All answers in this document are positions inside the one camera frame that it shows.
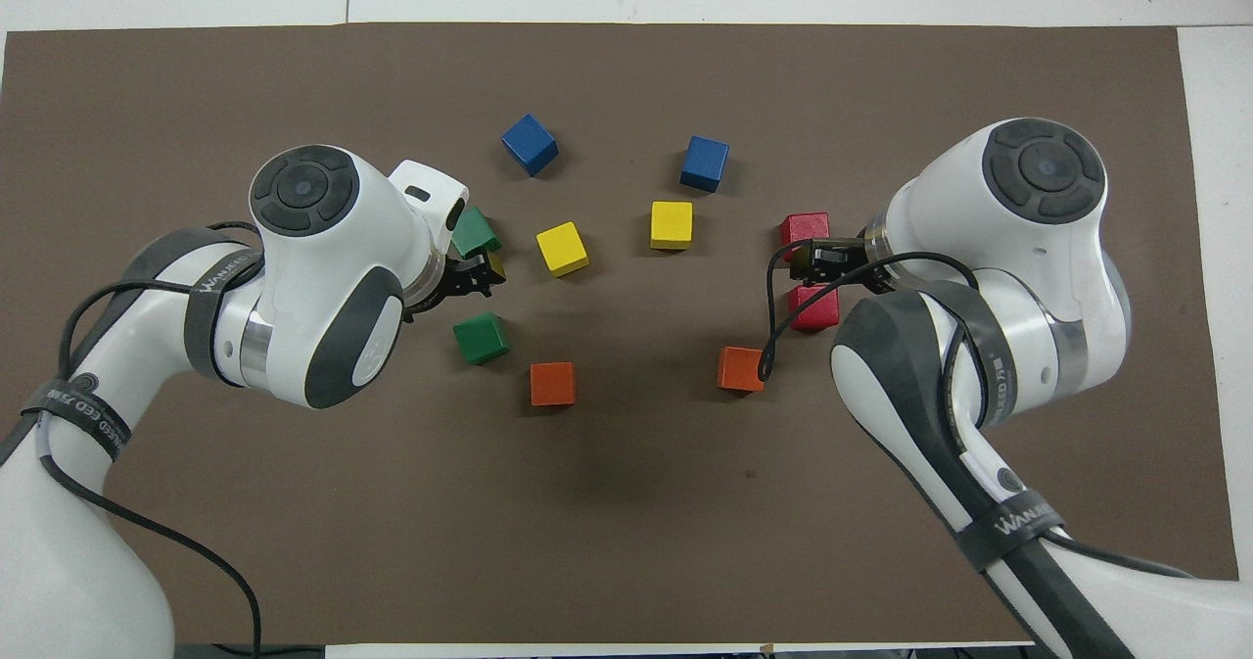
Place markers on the yellow wooden block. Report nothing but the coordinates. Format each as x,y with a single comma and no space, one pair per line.
672,223
562,248

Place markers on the orange wooden block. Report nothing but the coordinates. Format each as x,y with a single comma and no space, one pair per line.
739,368
552,383

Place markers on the brown table mat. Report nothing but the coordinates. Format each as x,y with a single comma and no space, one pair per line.
636,502

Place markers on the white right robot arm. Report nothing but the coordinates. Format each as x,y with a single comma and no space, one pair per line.
1028,277

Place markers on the blue wooden block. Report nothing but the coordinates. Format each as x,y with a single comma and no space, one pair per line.
705,162
530,145

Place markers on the red wooden block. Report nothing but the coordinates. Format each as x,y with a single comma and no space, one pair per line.
805,225
815,310

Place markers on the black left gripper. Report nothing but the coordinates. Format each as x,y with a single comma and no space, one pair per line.
445,292

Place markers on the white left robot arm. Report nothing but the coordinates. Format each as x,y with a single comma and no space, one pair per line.
313,277

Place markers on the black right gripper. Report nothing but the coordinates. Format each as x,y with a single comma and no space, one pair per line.
852,262

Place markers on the green wooden block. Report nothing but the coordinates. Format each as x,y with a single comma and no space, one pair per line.
481,338
477,233

